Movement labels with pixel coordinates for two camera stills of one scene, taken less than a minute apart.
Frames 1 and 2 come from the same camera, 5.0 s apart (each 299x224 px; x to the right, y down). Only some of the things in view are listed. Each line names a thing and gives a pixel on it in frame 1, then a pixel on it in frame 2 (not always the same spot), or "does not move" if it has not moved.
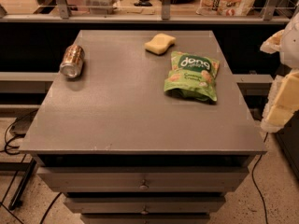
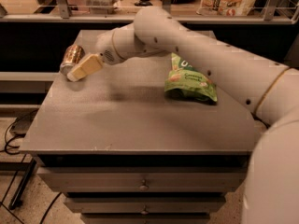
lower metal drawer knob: x=144 y=212 does not move
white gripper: x=291 y=49 to x=105 y=49
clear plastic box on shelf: x=101 y=1 does not move
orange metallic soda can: x=72 y=60 does not move
